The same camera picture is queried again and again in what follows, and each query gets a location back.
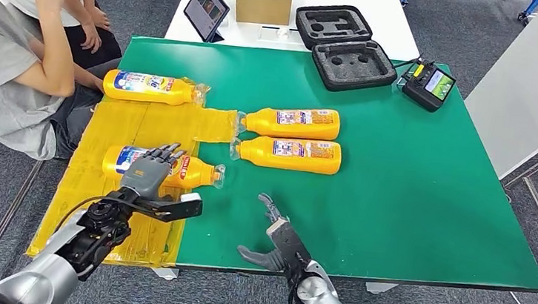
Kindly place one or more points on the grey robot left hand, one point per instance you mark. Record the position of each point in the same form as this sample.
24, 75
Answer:
146, 176

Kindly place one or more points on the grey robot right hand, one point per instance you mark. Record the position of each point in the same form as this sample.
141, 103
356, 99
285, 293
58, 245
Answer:
258, 259

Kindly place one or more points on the orange detergent bottle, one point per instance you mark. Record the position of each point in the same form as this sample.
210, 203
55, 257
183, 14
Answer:
267, 122
259, 152
195, 172
176, 93

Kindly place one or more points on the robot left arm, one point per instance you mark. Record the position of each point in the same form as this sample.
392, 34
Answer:
45, 277

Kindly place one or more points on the yellow taped cardboard mat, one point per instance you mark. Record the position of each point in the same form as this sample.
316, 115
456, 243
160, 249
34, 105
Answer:
119, 121

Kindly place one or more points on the standing person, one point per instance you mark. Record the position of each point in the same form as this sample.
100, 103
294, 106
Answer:
80, 14

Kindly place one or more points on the black tablet with stand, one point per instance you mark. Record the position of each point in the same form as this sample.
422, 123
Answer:
205, 10

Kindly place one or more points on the seated person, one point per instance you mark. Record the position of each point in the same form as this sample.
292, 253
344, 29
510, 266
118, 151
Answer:
0, 75

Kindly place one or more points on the small white packet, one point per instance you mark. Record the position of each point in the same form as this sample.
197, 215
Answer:
280, 34

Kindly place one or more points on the black foam-lined carrying case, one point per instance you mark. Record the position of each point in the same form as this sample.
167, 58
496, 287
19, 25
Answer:
354, 63

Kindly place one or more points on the black remote controller with screen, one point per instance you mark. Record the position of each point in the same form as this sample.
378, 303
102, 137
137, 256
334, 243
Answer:
428, 88

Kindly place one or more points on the white table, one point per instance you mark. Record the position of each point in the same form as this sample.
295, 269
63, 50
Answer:
527, 82
357, 4

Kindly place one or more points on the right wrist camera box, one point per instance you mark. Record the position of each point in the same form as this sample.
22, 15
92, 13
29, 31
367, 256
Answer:
289, 246

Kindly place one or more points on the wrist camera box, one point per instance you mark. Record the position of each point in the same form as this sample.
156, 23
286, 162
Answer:
179, 209
289, 246

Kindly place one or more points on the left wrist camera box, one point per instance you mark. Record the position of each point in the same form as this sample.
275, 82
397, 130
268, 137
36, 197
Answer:
179, 209

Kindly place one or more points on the blue metal cart frame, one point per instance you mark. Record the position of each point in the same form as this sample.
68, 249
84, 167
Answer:
529, 7

